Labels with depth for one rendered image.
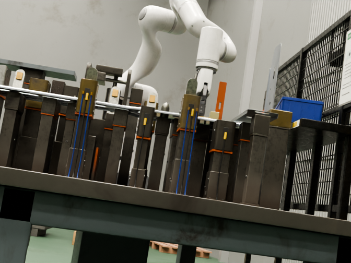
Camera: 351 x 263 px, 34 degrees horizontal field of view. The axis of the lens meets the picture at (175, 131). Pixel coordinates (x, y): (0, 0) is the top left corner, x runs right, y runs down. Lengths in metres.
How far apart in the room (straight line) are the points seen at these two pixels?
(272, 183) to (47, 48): 9.20
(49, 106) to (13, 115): 0.13
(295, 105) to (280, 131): 0.27
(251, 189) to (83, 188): 0.63
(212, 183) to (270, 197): 0.23
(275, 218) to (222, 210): 0.14
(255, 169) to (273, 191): 0.27
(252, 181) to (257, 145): 0.11
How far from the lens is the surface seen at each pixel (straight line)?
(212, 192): 1.92
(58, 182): 1.32
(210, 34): 2.14
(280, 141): 2.04
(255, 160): 1.77
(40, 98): 2.26
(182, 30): 2.56
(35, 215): 1.36
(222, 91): 2.35
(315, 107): 2.30
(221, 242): 1.44
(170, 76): 11.21
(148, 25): 2.50
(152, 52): 2.56
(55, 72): 2.46
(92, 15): 11.21
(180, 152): 1.90
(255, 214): 1.43
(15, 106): 2.12
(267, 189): 2.02
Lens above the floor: 0.67
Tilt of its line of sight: 7 degrees up
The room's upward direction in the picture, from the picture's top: 9 degrees clockwise
